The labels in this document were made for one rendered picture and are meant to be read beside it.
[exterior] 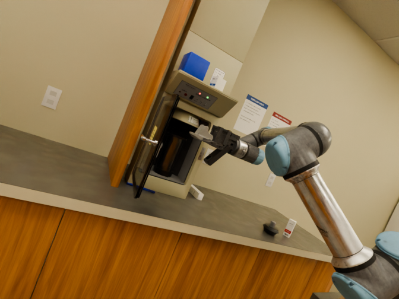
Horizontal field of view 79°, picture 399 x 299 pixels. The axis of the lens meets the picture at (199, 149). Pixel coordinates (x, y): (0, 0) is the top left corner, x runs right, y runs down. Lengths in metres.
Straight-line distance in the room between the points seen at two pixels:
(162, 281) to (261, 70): 1.50
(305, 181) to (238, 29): 0.84
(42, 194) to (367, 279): 0.96
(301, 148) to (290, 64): 1.38
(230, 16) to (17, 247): 1.26
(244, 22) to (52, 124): 1.17
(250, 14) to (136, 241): 1.17
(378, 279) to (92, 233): 0.88
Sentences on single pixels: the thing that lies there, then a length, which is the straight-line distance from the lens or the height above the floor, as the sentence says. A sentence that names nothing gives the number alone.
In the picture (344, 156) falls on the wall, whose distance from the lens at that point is 2.71.
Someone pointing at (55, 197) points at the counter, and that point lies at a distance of 0.91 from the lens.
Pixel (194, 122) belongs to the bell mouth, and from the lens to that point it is 1.24.
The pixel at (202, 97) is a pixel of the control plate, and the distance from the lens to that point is 1.15.
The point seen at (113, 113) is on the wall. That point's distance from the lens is 1.57.
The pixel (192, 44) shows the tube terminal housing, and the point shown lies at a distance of 1.22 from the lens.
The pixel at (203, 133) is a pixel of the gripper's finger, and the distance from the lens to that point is 0.93.
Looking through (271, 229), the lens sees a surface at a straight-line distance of 1.41.
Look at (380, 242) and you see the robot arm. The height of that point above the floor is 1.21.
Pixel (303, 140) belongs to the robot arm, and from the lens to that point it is 0.79.
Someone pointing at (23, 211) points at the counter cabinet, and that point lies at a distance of 0.97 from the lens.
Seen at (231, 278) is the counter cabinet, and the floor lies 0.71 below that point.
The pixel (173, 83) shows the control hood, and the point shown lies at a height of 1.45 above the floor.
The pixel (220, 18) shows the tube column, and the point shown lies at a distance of 1.30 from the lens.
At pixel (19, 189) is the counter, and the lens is 0.91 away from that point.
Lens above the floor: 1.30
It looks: 4 degrees down
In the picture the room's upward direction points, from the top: 23 degrees clockwise
